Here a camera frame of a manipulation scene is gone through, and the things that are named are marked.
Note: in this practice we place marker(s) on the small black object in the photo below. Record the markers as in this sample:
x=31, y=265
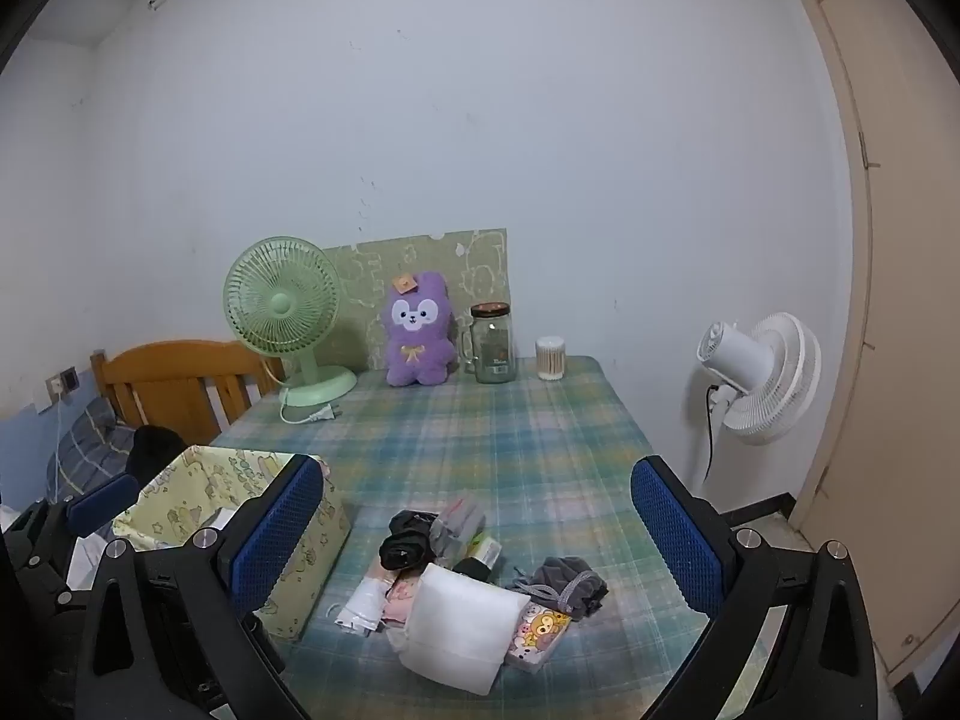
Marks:
x=472, y=568

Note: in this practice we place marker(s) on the beige door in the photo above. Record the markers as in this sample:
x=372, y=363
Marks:
x=900, y=315

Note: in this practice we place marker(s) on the wooden bed headboard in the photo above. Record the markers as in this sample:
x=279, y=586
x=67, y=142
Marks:
x=172, y=382

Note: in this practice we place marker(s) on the white standing fan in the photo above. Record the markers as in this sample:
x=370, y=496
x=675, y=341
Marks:
x=780, y=382

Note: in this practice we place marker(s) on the cotton swab container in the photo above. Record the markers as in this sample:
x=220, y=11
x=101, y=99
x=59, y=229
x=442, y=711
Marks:
x=552, y=360

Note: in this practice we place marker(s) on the green yellow small packet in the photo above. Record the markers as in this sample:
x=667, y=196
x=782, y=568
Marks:
x=486, y=547

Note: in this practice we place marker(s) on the blue plaid pillow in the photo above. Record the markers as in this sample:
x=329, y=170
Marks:
x=90, y=442

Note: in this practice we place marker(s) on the purple plush toy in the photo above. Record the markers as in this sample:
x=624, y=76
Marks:
x=416, y=345

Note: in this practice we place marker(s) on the cartoon printed tissue packet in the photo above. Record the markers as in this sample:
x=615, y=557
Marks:
x=540, y=630

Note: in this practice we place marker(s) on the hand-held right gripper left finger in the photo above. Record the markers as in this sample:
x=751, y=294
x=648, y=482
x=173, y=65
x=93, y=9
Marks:
x=277, y=532

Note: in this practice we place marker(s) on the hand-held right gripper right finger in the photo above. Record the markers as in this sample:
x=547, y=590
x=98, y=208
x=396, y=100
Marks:
x=679, y=540

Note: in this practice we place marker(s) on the grey wall socket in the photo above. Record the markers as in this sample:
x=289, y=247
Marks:
x=70, y=377

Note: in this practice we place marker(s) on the glass jar mug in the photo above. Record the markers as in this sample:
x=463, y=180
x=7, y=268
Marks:
x=491, y=349

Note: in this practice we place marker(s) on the green patterned board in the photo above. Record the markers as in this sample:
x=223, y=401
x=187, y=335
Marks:
x=360, y=277

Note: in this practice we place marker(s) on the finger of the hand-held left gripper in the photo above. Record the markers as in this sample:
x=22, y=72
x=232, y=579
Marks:
x=101, y=504

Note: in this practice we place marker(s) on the clear plastic pouch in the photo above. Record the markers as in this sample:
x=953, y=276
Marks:
x=457, y=521

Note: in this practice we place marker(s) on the black jacket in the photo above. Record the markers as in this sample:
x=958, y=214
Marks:
x=154, y=450

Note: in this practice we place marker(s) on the black floor object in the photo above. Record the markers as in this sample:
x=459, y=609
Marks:
x=765, y=506

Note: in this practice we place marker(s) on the black cloth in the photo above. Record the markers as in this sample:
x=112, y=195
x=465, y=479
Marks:
x=405, y=544

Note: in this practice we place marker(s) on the yellow printed storage box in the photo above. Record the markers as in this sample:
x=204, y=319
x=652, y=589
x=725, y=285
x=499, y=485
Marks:
x=195, y=472

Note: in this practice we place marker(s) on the green desk fan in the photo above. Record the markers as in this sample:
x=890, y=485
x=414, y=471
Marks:
x=280, y=305

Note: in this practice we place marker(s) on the grey underwear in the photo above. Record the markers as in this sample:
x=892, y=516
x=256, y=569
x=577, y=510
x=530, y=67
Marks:
x=570, y=581

